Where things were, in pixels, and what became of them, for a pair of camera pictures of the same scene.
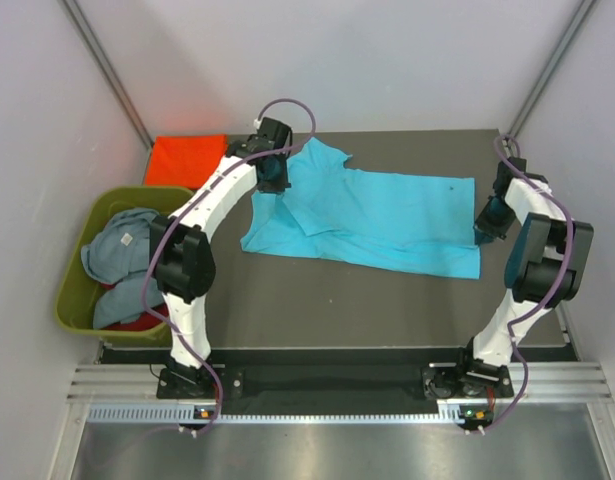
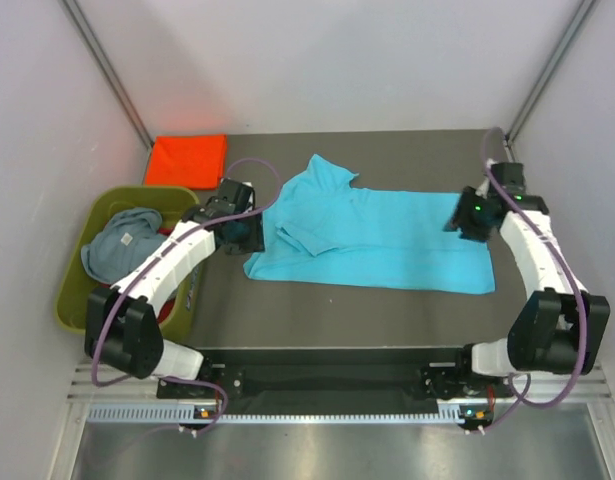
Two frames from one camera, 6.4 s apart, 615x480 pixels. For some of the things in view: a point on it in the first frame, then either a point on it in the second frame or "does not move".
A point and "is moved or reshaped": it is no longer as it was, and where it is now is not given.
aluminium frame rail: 543,81 does not move
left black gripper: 278,185 → 253,244
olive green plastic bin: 76,290 does not move
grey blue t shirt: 122,247 does not move
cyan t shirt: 405,224 is moved or reshaped
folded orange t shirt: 185,161 does not move
